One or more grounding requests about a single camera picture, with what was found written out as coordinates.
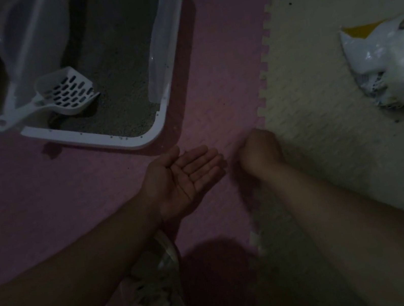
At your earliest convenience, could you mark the person's right hand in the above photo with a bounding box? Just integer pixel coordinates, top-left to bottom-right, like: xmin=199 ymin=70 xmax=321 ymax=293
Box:
xmin=234 ymin=125 xmax=287 ymax=182

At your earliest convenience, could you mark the person's left hand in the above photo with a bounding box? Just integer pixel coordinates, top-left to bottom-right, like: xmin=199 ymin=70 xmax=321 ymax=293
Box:
xmin=131 ymin=138 xmax=235 ymax=229

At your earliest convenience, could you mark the white cat litter tray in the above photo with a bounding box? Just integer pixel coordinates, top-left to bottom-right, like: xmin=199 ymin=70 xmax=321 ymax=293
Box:
xmin=0 ymin=0 xmax=211 ymax=170

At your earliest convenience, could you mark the white slotted litter scoop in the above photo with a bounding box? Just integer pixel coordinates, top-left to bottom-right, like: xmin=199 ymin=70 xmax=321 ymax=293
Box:
xmin=0 ymin=62 xmax=107 ymax=145

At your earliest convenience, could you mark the yellow plastic bag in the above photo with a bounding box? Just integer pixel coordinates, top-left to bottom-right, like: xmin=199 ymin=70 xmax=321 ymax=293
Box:
xmin=337 ymin=11 xmax=404 ymax=122

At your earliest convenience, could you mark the person's right forearm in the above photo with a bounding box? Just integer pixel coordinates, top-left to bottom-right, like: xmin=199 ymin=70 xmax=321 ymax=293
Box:
xmin=258 ymin=140 xmax=404 ymax=306

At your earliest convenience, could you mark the person's left forearm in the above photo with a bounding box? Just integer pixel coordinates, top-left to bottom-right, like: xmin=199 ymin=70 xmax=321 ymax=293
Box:
xmin=0 ymin=189 xmax=178 ymax=306

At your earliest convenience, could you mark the pink foam floor mat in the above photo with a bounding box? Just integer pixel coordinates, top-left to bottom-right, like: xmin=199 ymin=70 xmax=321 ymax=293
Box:
xmin=0 ymin=0 xmax=335 ymax=306

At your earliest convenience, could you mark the white sneaker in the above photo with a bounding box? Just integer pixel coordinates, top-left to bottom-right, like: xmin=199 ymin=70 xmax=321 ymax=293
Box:
xmin=108 ymin=228 xmax=192 ymax=306

